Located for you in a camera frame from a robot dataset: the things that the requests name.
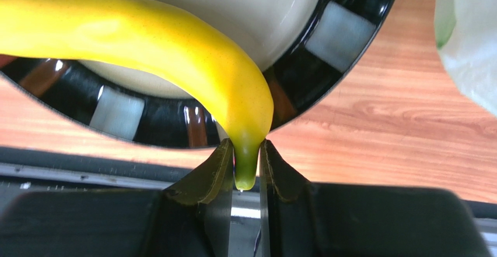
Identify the black fruit plate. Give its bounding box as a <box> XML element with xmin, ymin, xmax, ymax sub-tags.
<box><xmin>1</xmin><ymin>0</ymin><xmax>395</xmax><ymax>149</ymax></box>

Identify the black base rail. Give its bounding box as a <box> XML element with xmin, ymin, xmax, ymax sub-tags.
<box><xmin>0</xmin><ymin>146</ymin><xmax>497</xmax><ymax>257</ymax></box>

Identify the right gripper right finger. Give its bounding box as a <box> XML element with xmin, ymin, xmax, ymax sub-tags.
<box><xmin>260</xmin><ymin>140</ymin><xmax>490</xmax><ymax>256</ymax></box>

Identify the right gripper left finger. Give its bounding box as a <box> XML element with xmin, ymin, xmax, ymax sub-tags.
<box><xmin>1</xmin><ymin>139</ymin><xmax>233</xmax><ymax>256</ymax></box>

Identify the pale green plastic bag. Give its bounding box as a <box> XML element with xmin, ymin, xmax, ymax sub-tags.
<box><xmin>434</xmin><ymin>0</ymin><xmax>496</xmax><ymax>115</ymax></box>

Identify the yellow banana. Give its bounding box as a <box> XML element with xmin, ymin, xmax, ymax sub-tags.
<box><xmin>1</xmin><ymin>0</ymin><xmax>274</xmax><ymax>190</ymax></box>

